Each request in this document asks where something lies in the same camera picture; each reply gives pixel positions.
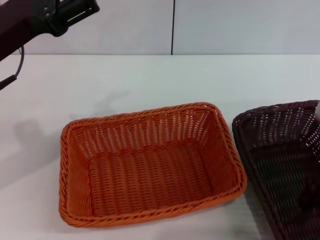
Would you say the orange woven plastic basket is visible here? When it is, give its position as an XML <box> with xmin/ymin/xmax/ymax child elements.
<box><xmin>58</xmin><ymin>101</ymin><xmax>248</xmax><ymax>228</ymax></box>

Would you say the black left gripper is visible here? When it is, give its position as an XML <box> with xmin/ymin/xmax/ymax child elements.
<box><xmin>0</xmin><ymin>0</ymin><xmax>101</xmax><ymax>62</ymax></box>

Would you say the dark brown woven plastic basket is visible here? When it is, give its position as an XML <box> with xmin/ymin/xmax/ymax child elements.
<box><xmin>231</xmin><ymin>99</ymin><xmax>320</xmax><ymax>240</ymax></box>

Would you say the thin grey left gripper cable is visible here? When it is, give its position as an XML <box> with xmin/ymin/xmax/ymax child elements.
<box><xmin>0</xmin><ymin>44</ymin><xmax>25</xmax><ymax>91</ymax></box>

